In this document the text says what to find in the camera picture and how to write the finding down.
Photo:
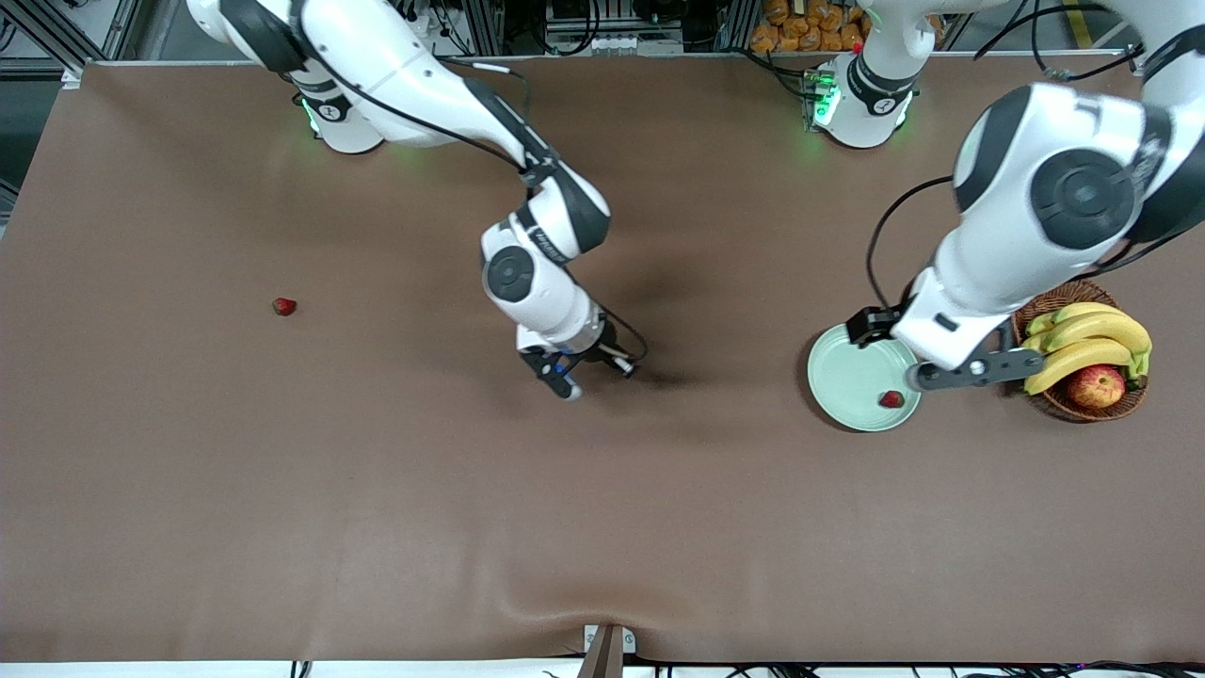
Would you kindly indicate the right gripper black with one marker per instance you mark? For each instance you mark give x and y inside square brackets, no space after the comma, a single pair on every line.
[603,344]

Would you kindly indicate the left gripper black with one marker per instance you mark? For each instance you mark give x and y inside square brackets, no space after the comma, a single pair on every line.
[867,325]

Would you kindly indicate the red toy strawberry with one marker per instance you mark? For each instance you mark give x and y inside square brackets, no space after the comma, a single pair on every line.
[891,399]
[284,306]

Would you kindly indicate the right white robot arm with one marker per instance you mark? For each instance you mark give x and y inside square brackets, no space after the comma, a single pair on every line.
[537,292]

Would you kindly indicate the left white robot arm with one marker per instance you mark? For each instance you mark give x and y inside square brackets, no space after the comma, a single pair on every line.
[1017,235]

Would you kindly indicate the pale green round plate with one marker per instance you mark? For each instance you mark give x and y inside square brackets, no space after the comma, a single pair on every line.
[847,386]

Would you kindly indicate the smooth table cover mat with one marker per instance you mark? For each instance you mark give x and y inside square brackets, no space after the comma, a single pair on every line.
[565,518]

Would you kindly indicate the brown wicker basket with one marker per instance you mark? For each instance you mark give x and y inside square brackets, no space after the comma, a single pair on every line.
[1059,407]

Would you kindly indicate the yellow banana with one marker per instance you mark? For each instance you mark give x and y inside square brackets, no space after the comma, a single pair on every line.
[1073,358]
[1083,309]
[1101,328]

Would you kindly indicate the red apple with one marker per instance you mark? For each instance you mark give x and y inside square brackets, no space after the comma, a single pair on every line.
[1097,388]

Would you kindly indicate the bag of bread rolls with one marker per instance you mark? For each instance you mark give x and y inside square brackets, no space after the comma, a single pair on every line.
[800,28]

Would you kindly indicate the white connector block row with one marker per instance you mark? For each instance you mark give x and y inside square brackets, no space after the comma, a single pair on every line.
[617,43]

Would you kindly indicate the dark equipment rack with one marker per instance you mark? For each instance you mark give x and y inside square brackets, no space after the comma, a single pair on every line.
[697,19]

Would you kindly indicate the white power strip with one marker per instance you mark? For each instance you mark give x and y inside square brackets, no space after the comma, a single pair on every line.
[419,17]

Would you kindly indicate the silver metal table bracket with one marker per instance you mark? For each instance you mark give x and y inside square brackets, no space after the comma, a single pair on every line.
[588,633]

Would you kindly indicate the brown wooden post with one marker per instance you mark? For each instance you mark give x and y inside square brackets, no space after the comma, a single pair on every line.
[602,659]

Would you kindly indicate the aluminium frame strut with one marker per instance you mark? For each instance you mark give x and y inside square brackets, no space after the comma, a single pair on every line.
[72,77]

